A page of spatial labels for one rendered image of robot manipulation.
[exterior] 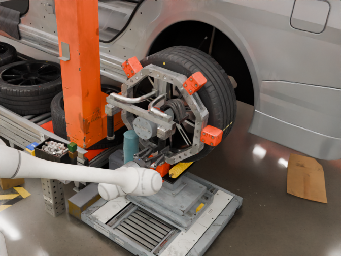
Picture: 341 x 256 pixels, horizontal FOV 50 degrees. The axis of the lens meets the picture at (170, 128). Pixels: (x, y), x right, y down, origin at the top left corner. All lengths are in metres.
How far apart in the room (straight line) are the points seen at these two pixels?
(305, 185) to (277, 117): 1.19
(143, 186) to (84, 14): 1.00
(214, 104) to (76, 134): 0.91
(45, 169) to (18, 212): 1.41
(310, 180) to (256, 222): 0.73
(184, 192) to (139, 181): 1.09
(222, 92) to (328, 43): 0.55
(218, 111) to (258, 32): 0.45
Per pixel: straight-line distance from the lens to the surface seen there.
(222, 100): 1.95
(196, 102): 1.89
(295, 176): 3.24
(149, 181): 1.42
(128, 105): 1.87
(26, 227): 2.65
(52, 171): 1.38
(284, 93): 2.03
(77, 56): 2.06
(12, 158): 1.30
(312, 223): 2.88
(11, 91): 3.21
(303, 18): 1.91
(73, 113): 2.27
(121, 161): 2.43
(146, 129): 1.91
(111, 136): 2.01
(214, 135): 1.87
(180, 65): 1.93
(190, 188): 2.53
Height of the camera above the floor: 1.88
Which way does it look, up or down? 32 degrees down
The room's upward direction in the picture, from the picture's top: 5 degrees clockwise
